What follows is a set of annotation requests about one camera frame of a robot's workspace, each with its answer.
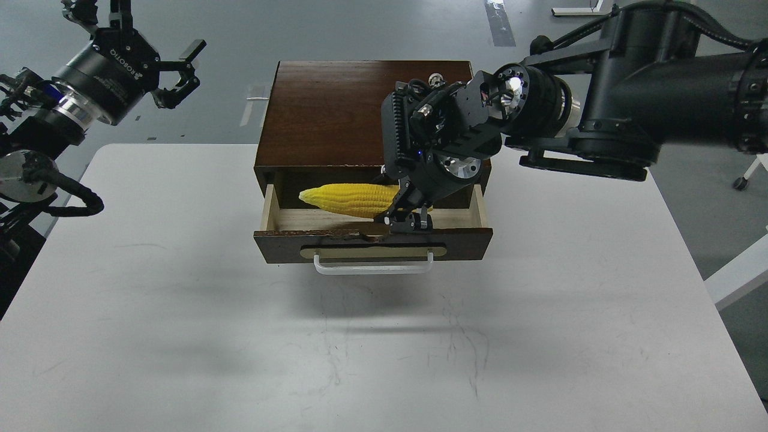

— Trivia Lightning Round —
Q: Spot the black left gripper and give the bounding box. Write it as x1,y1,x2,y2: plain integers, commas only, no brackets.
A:
51,0,208,127

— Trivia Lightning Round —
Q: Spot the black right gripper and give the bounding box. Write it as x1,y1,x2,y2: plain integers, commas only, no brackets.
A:
373,71,503,233

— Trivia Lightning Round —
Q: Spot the yellow corn cob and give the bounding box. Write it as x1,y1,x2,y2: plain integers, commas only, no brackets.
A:
298,183,400,220

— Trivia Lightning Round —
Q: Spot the wooden drawer with white handle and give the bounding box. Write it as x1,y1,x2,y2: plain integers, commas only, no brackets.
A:
253,184,493,265

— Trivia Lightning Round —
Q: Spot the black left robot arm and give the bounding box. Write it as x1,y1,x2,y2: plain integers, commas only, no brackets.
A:
1,1,206,267

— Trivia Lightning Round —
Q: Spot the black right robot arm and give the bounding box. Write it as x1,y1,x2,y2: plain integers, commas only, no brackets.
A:
374,1,766,233

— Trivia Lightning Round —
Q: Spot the grey floor tape strip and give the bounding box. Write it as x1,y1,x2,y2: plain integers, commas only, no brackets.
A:
484,0,516,47

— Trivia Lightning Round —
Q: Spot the white desk base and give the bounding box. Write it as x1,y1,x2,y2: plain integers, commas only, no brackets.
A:
551,0,615,17

